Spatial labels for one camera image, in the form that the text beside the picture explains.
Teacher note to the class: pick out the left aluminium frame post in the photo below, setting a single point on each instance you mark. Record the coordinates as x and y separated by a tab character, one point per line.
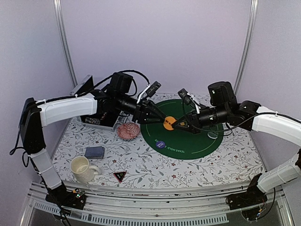
63	37

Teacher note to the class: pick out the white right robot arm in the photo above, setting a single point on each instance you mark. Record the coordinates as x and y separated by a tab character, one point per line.
250	116

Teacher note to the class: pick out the aluminium front rail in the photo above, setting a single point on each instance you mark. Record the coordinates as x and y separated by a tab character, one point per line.
193	206

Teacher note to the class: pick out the white dealer button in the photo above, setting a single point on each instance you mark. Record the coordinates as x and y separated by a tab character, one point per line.
212	135

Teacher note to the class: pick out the blue small blind button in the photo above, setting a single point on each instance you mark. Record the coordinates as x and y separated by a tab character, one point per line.
160	144

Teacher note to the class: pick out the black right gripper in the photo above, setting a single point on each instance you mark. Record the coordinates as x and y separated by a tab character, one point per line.
194	126

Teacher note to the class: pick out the black triangular marker tag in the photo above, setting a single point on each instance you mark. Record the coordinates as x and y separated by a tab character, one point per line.
120	175

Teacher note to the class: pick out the floral white table mat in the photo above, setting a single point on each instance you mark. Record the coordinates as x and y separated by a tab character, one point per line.
236	160

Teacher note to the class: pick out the right aluminium frame post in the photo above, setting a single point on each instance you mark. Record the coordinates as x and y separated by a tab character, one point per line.
248	38

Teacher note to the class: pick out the orange big blind button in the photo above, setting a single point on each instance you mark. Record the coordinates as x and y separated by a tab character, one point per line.
168	121

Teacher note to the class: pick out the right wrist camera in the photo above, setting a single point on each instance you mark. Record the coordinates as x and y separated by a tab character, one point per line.
189	99

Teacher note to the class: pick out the aluminium frame post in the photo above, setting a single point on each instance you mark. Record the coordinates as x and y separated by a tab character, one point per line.
248	38
63	37

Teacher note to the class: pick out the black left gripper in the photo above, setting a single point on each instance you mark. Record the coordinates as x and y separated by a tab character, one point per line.
142	116

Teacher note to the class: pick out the blue playing card deck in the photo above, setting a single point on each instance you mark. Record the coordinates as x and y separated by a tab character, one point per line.
96	152

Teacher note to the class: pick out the cream ceramic mug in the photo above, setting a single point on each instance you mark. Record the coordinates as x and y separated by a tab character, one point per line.
83	170

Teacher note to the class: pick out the poker chip row front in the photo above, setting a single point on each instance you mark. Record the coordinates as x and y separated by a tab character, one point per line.
93	121

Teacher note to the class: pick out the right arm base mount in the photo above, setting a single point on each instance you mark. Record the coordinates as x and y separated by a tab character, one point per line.
252	196

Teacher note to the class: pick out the round green poker mat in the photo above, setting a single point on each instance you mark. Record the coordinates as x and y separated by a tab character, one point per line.
180	144

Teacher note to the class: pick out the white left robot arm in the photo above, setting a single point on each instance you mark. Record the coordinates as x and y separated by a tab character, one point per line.
113	97

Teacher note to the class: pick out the aluminium poker chip case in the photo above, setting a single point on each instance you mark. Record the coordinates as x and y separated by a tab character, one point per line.
109	121

